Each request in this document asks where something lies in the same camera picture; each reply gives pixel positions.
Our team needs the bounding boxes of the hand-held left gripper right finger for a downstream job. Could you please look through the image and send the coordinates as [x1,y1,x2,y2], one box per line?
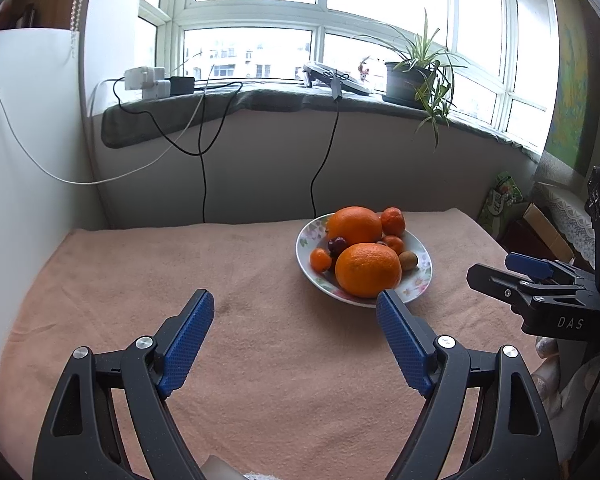
[376,289,560,480]

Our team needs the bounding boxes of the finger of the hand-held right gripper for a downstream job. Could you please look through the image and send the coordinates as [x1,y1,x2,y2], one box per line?
[466,262,546,314]
[505,252,594,289]

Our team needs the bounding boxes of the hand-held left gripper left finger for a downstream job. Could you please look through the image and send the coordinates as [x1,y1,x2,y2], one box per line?
[32,288,215,480]

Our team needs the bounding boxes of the white floral plate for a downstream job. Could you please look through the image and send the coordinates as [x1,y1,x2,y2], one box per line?
[295,212,433,307]

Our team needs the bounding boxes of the large orange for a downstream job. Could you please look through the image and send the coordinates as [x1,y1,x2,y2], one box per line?
[326,206,383,246]
[335,243,402,298]

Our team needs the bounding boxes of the tangerine with stem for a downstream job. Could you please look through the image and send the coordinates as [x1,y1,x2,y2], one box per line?
[381,207,406,237]

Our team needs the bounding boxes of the person's right forearm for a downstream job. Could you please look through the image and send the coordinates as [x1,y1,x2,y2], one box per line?
[550,355,600,480]

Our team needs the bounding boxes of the person's right hand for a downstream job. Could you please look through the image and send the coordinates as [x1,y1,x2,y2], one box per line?
[531,337,564,411]

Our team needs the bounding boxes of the cardboard box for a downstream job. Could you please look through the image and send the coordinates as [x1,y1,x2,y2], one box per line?
[522,202,576,263]

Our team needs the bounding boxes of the white lace cloth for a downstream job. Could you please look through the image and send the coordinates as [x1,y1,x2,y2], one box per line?
[532,180,596,263]

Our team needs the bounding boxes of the green snack bag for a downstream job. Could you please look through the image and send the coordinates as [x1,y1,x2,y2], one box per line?
[480,170,523,238]

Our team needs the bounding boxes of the pink towel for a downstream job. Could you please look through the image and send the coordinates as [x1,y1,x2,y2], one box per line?
[0,208,551,480]

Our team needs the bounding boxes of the potted spider plant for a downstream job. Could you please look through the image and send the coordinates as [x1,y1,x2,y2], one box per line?
[355,8,471,153]

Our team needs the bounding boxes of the grey windowsill cloth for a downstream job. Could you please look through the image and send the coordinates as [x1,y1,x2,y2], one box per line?
[101,82,541,161]

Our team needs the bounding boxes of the dark bottle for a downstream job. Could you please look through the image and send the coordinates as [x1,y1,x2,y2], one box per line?
[15,2,38,28]

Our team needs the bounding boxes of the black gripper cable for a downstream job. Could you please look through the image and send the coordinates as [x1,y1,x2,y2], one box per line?
[576,344,600,443]

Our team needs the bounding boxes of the looped black cable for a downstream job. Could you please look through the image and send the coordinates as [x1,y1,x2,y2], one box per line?
[111,67,245,223]

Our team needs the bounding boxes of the black ring light cable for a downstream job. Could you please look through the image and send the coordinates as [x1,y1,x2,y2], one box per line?
[310,72,346,220]

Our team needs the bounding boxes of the green yellow wall poster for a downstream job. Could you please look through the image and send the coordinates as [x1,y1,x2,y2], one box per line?
[542,0,600,171]

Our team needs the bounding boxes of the long white cable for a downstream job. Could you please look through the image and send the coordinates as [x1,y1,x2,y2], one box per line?
[0,0,216,185]

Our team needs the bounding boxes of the white window frame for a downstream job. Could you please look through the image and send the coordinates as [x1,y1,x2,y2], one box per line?
[137,0,556,156]

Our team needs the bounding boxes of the white beaded blind cord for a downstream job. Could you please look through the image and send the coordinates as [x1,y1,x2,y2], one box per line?
[70,0,91,58]

